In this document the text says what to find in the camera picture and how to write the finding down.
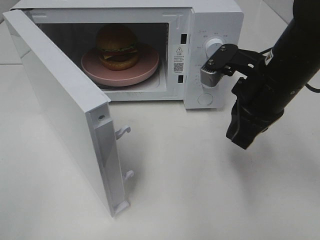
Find white timer knob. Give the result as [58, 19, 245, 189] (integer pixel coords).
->
[201, 83, 219, 90]

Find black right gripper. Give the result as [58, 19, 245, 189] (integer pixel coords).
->
[226, 49, 284, 150]

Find white microwave oven body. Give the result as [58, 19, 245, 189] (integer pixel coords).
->
[10, 0, 244, 109]

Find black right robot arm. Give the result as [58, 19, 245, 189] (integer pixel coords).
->
[226, 0, 320, 149]

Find upper white power knob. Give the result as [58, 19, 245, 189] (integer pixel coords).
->
[204, 37, 224, 60]

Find round white door button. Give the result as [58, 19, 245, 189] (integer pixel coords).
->
[197, 93, 213, 106]

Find white microwave door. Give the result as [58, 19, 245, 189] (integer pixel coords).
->
[3, 9, 134, 216]

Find toy hamburger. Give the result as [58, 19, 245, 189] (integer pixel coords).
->
[95, 23, 139, 71]

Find glass microwave turntable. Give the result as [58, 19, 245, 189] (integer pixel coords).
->
[95, 67, 161, 91]

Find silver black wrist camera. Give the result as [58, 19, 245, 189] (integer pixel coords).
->
[200, 43, 239, 86]

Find pink round plate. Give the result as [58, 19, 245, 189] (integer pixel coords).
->
[81, 43, 160, 87]

